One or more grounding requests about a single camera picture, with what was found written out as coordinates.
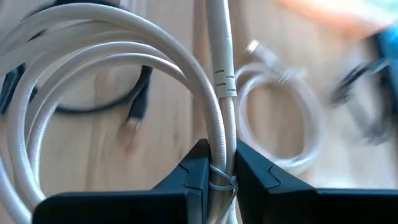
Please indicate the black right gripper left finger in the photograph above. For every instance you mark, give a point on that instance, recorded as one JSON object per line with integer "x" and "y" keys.
{"x": 155, "y": 208}

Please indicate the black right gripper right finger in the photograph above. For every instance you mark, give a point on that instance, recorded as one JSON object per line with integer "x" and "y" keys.
{"x": 295, "y": 208}

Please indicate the orange plastic bin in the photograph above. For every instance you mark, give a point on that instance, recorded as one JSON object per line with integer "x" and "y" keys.
{"x": 326, "y": 15}

